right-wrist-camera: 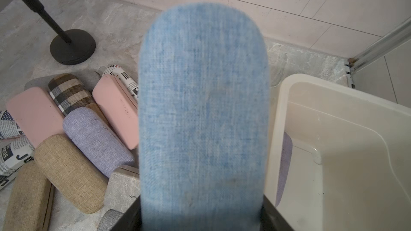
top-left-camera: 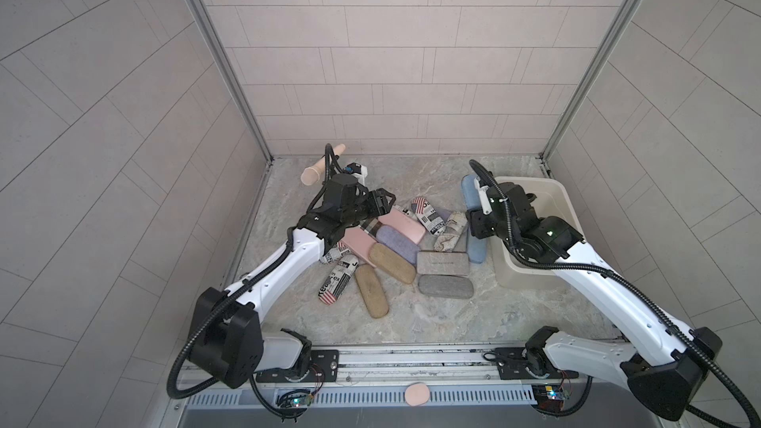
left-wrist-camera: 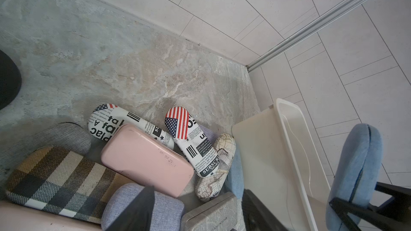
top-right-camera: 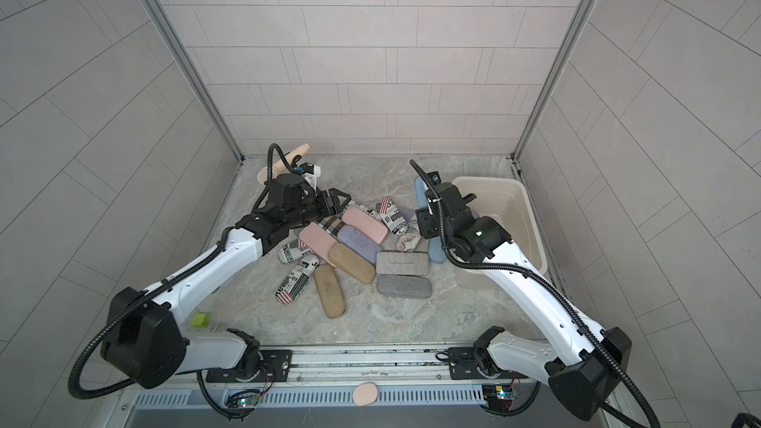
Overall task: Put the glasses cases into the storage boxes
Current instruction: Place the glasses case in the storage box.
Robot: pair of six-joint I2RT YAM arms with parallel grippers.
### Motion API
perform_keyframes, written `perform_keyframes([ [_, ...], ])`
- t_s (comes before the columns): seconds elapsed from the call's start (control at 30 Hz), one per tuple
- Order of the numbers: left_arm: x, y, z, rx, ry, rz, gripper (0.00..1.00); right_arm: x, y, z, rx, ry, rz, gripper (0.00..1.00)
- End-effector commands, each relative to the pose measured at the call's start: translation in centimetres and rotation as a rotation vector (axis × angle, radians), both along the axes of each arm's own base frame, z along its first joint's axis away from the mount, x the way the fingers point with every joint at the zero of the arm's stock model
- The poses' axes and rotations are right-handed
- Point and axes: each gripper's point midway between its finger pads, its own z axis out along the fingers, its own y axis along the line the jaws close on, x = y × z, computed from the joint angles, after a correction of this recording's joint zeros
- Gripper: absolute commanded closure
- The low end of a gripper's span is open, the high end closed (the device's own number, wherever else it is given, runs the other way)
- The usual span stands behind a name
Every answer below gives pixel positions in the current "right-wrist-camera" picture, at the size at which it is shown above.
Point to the tan fabric glasses case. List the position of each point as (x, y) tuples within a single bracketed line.
[(69, 170)]

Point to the grey fabric glasses case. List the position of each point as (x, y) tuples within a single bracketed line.
[(88, 77)]

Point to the brown plaid glasses case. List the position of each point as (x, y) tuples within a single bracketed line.
[(69, 93)]

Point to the dark grey glasses case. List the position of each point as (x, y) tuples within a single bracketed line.
[(110, 218)]

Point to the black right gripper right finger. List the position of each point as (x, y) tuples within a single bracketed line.
[(271, 219)]

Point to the black microphone stand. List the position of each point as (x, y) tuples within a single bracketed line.
[(69, 47)]

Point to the cream plastic storage box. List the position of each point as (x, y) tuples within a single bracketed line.
[(350, 166)]

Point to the blue fabric glasses case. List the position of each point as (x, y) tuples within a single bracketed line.
[(204, 100)]

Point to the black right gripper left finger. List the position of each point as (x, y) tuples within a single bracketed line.
[(131, 219)]

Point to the pink glasses case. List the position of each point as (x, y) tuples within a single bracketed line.
[(36, 114), (120, 109)]

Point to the light grey rectangular glasses case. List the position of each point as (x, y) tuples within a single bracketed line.
[(123, 188)]

